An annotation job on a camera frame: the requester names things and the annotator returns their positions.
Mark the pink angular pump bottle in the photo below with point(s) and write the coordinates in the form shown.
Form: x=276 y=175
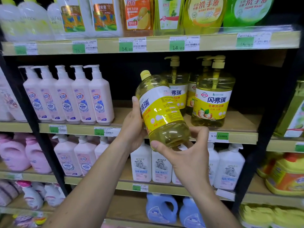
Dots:
x=102 y=149
x=67 y=161
x=85 y=159

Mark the green white price tag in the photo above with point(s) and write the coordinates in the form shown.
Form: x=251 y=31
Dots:
x=26 y=49
x=299 y=147
x=133 y=44
x=107 y=132
x=84 y=46
x=254 y=40
x=219 y=136
x=58 y=129
x=140 y=188
x=184 y=43
x=14 y=176

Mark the round white bottle green pump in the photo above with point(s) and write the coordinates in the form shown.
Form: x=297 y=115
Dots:
x=12 y=23
x=35 y=21

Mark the person's left forearm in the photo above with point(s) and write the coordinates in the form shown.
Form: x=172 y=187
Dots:
x=90 y=192

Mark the orange bottle lemon label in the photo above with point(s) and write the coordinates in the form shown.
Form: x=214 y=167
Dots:
x=137 y=16

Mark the white bottle colourful label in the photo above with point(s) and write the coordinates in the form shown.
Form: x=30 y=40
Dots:
x=72 y=18
x=105 y=17

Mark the yellow orange detergent jug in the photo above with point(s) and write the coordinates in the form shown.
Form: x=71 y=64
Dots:
x=266 y=168
x=287 y=178

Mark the light blue detergent jug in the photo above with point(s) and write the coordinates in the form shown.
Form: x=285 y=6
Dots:
x=156 y=213
x=190 y=216

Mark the tall yellow green bottle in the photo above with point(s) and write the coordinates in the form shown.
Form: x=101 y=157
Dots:
x=168 y=14

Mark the person's right hand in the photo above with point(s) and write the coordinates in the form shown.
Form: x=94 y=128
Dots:
x=190 y=163

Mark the person's left hand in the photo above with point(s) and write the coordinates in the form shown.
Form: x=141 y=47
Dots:
x=131 y=130

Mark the person's right forearm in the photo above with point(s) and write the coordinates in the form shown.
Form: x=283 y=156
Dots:
x=213 y=208

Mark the small white bottle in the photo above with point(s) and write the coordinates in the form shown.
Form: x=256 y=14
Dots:
x=55 y=21

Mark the round yellow hand wash bottle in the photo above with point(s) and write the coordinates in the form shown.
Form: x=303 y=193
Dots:
x=205 y=11

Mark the pink detergent jug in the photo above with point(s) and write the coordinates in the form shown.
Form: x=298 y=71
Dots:
x=14 y=156
x=38 y=159

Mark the white bottle floral label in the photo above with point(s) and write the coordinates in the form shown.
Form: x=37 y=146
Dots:
x=12 y=102
x=3 y=113

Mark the wooden shelf rack black frame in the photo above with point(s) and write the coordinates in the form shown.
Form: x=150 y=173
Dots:
x=244 y=121

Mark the white baby label bottle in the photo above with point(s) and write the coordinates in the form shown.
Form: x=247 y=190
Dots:
x=175 y=179
x=141 y=166
x=161 y=170

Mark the plain white label card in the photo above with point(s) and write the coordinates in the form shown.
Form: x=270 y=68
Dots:
x=225 y=194

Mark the round green hand wash bottle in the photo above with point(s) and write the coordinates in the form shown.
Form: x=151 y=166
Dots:
x=249 y=9

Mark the yellow dish soap pump bottle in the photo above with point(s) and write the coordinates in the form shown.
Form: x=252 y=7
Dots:
x=171 y=132
x=180 y=92
x=191 y=97
x=211 y=106

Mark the purple yellow detergent pouch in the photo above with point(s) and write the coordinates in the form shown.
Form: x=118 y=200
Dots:
x=28 y=220

